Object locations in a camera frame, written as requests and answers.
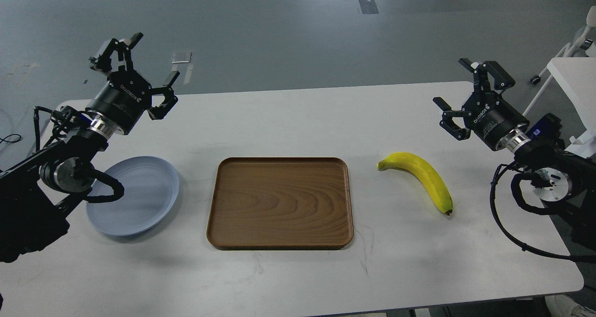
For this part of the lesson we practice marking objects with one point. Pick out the yellow banana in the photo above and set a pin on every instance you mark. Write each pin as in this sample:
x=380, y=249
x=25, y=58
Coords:
x=425, y=173

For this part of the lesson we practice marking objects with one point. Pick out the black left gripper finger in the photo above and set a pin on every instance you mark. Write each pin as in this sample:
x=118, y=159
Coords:
x=169, y=97
x=102, y=62

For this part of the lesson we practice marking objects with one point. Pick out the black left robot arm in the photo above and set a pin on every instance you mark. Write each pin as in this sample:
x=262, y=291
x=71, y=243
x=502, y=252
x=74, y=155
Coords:
x=39, y=193

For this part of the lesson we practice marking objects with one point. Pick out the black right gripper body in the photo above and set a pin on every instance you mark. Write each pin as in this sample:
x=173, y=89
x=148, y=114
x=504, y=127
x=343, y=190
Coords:
x=490, y=117

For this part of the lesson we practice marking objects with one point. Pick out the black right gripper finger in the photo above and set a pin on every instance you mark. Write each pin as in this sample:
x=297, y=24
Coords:
x=490, y=79
x=447, y=121

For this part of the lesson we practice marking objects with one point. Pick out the white chair frame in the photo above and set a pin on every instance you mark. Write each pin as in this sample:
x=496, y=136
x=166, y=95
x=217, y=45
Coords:
x=581, y=42

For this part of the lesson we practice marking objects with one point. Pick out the light blue plate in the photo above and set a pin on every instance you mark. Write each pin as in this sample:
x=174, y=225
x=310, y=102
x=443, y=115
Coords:
x=151, y=188

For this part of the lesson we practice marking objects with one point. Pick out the brown wooden tray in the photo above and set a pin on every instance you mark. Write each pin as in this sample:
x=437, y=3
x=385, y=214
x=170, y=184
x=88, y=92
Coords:
x=281, y=203

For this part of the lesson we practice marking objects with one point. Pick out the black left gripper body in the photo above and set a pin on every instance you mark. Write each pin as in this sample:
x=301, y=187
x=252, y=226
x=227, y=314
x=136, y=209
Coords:
x=122, y=100

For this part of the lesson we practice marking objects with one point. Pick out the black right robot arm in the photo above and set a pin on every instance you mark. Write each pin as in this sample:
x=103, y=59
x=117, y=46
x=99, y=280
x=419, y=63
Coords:
x=548, y=180

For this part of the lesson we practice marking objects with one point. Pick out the white shoe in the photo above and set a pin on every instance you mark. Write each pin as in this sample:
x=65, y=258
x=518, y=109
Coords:
x=564, y=306

